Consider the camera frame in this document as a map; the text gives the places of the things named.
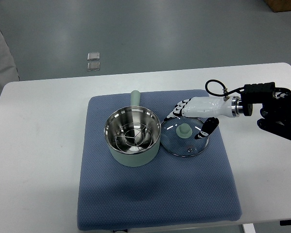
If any black cable loop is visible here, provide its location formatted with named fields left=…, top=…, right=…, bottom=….
left=205, top=79, right=245, bottom=100

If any upper metal floor plate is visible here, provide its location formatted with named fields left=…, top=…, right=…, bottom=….
left=87, top=52, right=100, bottom=61

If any wire steaming rack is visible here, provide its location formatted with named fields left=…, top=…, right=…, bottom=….
left=114, top=122, right=153, bottom=148

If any green pot with steel interior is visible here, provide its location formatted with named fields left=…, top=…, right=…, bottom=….
left=104, top=90, right=161, bottom=167

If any black table control panel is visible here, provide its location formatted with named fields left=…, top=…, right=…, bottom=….
left=280, top=219, right=291, bottom=226

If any glass lid with green knob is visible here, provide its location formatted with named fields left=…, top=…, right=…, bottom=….
left=161, top=117, right=209, bottom=157

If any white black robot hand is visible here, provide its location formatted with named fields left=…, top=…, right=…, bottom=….
left=164, top=97, right=245, bottom=139

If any blue fabric mat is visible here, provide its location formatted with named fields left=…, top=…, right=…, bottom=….
left=77, top=94, right=242, bottom=231

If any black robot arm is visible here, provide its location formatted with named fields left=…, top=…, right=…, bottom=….
left=240, top=82, right=291, bottom=141

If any white table leg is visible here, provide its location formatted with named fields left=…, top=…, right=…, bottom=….
left=242, top=223, right=256, bottom=233

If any brown cardboard box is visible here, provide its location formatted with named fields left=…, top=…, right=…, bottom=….
left=264, top=0, right=291, bottom=13

